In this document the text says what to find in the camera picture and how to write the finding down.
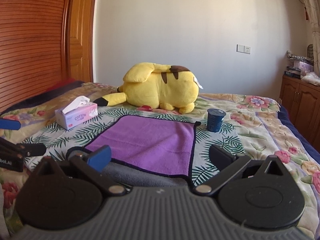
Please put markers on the floral curtain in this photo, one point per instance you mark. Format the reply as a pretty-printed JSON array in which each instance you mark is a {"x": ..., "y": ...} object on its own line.
[{"x": 312, "y": 7}]

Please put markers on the clutter pile on cabinet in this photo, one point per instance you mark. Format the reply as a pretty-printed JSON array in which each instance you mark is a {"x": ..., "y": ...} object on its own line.
[{"x": 301, "y": 67}]

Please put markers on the red and navy pillow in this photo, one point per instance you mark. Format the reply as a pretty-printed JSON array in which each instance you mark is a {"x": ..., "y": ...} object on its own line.
[{"x": 51, "y": 93}]

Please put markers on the floral bed blanket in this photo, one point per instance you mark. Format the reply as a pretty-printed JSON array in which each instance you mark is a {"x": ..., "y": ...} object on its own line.
[{"x": 262, "y": 125}]

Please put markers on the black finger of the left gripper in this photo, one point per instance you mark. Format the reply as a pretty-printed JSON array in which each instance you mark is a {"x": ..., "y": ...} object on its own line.
[{"x": 32, "y": 150}]

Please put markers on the wooden side cabinet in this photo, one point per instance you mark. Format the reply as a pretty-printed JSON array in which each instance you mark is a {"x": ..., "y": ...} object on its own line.
[{"x": 301, "y": 100}]

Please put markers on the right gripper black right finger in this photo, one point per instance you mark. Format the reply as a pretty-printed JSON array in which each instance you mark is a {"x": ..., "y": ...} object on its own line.
[{"x": 230, "y": 167}]

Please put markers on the wooden panel door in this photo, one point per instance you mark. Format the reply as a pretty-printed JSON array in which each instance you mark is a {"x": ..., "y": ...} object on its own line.
[{"x": 80, "y": 40}]

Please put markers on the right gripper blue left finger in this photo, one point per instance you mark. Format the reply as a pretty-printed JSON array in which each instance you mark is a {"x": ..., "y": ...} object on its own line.
[{"x": 90, "y": 164}]

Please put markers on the pink tissue box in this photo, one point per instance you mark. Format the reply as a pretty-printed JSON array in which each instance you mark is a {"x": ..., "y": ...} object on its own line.
[{"x": 80, "y": 110}]

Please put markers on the palm leaf print cloth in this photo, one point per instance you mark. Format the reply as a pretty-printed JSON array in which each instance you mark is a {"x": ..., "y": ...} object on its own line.
[{"x": 58, "y": 141}]

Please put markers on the yellow Pikachu plush toy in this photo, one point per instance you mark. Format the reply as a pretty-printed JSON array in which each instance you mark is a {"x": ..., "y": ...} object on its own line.
[{"x": 161, "y": 86}]

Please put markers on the wooden slatted wardrobe door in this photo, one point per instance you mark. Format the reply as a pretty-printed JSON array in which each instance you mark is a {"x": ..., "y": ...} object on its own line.
[{"x": 33, "y": 47}]

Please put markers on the purple and grey towel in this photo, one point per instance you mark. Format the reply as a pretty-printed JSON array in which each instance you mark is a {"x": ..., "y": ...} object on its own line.
[{"x": 156, "y": 146}]

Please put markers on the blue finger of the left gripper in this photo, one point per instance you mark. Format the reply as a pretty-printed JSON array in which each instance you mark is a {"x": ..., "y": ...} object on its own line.
[{"x": 10, "y": 124}]

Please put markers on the white wall switch socket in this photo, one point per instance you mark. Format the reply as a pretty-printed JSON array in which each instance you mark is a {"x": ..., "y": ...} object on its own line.
[{"x": 243, "y": 49}]

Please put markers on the dark blue cup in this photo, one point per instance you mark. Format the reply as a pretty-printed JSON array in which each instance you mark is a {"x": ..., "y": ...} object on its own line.
[{"x": 214, "y": 119}]

